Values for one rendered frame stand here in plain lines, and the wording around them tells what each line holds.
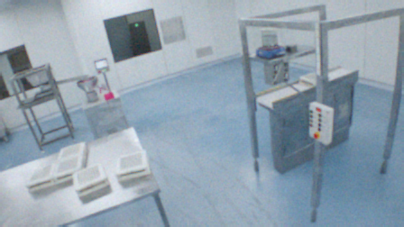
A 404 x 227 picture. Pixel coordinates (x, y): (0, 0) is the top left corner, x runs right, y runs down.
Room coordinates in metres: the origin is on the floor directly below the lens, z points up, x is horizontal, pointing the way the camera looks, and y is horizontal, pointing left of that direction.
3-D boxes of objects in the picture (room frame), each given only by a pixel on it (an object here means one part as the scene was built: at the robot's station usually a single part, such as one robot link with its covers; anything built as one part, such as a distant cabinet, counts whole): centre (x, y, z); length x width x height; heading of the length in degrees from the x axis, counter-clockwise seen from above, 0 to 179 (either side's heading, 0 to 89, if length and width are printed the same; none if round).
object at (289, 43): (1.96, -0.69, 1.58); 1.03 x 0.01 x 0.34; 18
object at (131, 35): (7.01, 1.22, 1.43); 1.38 x 0.01 x 1.16; 112
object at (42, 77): (4.31, 2.47, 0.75); 1.43 x 1.06 x 1.50; 112
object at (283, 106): (2.48, -1.32, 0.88); 1.30 x 0.29 x 0.10; 108
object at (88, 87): (4.14, 1.63, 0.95); 0.49 x 0.36 x 0.37; 112
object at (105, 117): (4.11, 1.56, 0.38); 0.63 x 0.57 x 0.76; 112
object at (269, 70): (2.19, -0.80, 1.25); 0.22 x 0.11 x 0.20; 108
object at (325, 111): (1.43, -0.83, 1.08); 0.17 x 0.06 x 0.26; 18
